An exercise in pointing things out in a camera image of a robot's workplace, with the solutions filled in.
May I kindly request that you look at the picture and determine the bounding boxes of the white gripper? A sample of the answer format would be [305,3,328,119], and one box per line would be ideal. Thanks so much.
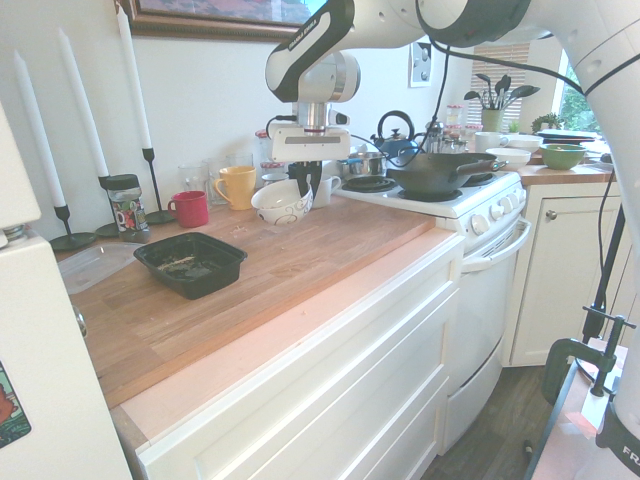
[269,124,351,201]

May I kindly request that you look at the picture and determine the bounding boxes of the white bowl with swirl pattern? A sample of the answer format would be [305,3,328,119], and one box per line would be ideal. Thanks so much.
[250,179,315,227]

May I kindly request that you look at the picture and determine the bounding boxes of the large plain white mug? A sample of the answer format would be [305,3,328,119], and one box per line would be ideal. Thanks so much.
[309,174,343,209]

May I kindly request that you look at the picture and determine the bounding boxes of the tall glass jar checkered lid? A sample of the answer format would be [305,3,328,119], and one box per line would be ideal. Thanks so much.
[254,128,274,166]

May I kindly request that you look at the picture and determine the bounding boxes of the stainless steel pot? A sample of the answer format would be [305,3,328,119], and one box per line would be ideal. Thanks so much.
[344,152,389,177]

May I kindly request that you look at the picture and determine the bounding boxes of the yellow mug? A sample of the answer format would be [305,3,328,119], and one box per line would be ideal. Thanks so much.
[213,165,258,211]

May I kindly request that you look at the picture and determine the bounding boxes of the black wok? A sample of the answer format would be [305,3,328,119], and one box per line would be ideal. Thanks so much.
[385,152,509,198]

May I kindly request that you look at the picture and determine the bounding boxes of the red mug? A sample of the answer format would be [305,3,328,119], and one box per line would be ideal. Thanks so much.
[166,190,210,229]

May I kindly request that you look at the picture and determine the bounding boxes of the glass french press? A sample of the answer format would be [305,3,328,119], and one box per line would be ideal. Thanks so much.
[424,119,449,156]

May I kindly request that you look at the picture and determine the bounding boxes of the black plastic food container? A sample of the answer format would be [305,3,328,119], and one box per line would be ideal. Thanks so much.
[133,231,249,301]

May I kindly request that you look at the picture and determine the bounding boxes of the black candle holder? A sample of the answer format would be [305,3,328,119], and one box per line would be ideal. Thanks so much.
[48,203,98,252]
[141,147,176,225]
[94,174,126,238]

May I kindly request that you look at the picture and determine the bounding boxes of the spice jar with black lid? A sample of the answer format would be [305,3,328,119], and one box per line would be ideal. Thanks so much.
[105,173,151,245]

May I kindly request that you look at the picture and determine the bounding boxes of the white ceramic cup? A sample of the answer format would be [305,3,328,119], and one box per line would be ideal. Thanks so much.
[473,131,510,155]

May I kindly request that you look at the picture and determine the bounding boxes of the pale green utensil holder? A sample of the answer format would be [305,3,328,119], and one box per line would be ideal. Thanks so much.
[481,108,505,134]

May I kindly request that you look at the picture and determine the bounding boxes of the white drawer cabinet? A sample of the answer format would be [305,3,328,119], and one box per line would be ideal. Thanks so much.
[134,234,466,480]

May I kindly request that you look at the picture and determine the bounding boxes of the tall white taper candle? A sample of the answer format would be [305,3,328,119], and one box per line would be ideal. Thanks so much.
[115,3,153,150]

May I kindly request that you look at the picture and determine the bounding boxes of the white kitchen stove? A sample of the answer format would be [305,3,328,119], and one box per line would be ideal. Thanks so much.
[333,167,532,456]

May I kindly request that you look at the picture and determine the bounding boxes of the beige window blind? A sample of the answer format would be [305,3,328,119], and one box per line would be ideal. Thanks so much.
[472,42,531,121]

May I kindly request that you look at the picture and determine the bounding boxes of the white shallow dish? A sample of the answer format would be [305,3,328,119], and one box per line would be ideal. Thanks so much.
[507,133,544,151]

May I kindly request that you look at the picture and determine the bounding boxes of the clear plastic container lid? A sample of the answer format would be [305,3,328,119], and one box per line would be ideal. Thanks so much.
[57,242,140,296]

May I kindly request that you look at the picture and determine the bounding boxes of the medium white taper candle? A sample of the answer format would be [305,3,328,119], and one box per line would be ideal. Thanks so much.
[56,27,110,179]

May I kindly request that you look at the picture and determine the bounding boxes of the small green potted plant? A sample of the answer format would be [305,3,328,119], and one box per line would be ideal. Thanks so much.
[530,112,560,134]

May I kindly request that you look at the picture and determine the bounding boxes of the green bowl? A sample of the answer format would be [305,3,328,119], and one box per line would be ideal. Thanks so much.
[539,143,589,171]

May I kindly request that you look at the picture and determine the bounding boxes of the dark stacked plates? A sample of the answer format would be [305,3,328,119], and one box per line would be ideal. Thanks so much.
[537,128,601,144]

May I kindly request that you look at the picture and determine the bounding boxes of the white cabinet door with knob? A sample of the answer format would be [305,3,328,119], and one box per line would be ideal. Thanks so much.
[509,182,626,369]

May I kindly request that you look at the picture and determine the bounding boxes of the short white taper candle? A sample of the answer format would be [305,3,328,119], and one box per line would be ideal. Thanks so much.
[13,48,67,209]

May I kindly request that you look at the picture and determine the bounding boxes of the dark green screw clamp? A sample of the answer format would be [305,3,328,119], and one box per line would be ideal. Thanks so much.
[542,314,639,406]

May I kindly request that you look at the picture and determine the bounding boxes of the white refrigerator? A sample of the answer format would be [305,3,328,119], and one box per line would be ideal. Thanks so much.
[0,99,134,480]

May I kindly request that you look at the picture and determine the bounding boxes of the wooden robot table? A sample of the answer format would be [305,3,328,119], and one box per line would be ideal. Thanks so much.
[524,337,626,480]

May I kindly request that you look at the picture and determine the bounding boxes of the colourful rectangular fridge magnet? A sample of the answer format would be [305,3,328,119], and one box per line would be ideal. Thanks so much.
[0,359,32,449]

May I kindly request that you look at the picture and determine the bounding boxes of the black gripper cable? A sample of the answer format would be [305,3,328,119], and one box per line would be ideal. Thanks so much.
[264,37,589,169]

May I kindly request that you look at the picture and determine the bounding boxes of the blue kettle black handle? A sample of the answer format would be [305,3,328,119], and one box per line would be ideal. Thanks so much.
[370,109,426,161]

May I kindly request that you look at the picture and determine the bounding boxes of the small white wall picture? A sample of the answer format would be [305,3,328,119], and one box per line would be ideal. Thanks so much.
[408,42,434,89]

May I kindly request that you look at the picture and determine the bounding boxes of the framed picture dark wood frame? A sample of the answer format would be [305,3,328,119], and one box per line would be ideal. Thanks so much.
[128,0,331,44]

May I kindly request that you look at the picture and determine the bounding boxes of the window with white frame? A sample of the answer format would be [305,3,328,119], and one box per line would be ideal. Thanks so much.
[552,47,599,136]

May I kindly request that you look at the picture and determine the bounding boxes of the black camera stand pole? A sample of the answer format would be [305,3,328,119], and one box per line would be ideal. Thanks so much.
[582,204,626,346]

